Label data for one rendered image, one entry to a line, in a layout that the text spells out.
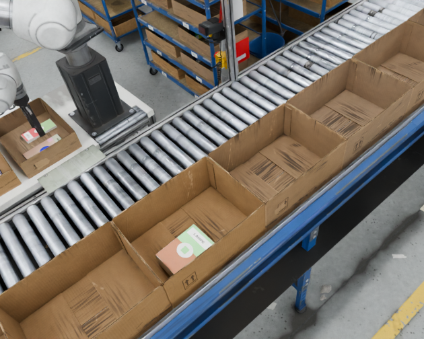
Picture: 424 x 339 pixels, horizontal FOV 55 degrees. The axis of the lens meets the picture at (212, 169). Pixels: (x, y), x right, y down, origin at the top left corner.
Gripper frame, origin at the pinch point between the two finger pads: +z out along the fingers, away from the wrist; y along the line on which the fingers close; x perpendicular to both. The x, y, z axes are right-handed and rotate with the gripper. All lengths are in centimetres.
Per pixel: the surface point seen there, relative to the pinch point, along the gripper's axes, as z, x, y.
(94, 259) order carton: -14, -18, 96
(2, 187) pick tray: 0.2, -28.6, 25.1
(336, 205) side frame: -1, 61, 133
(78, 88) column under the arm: -22.0, 21.2, 20.4
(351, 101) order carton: -10, 104, 108
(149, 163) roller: 4, 26, 58
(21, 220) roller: 4, -30, 44
